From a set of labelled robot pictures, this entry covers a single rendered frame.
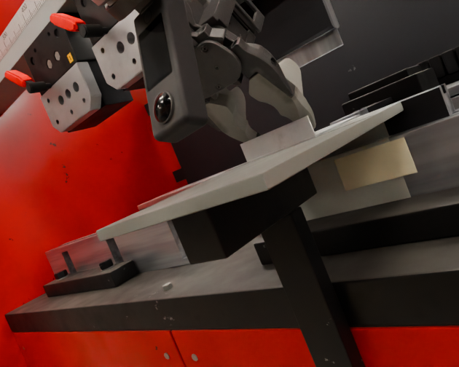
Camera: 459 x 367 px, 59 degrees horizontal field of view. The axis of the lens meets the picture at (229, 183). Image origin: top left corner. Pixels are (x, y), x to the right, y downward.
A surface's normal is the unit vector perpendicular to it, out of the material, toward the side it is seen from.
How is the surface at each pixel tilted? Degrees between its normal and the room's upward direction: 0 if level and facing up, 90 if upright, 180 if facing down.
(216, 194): 90
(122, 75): 90
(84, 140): 90
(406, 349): 90
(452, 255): 0
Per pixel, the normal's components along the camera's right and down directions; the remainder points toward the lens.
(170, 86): -0.72, 0.00
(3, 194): 0.71, -0.25
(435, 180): -0.59, 0.29
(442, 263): -0.38, -0.92
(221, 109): -0.21, 0.82
